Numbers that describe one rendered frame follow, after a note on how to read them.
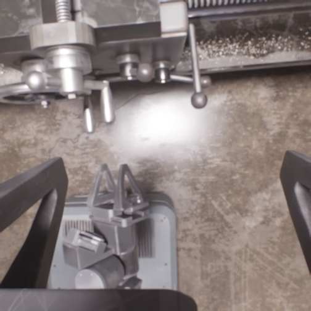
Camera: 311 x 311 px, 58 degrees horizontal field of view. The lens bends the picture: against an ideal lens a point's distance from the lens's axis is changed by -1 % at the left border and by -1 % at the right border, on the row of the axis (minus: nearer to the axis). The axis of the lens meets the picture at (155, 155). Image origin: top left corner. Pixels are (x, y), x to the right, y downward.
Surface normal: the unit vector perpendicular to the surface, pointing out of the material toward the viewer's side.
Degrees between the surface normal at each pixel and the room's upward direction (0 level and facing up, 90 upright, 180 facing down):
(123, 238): 50
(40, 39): 9
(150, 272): 0
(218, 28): 0
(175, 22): 0
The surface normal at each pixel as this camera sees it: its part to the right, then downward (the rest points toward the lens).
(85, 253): 0.75, 0.00
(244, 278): -0.03, 0.10
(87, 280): -0.44, 0.12
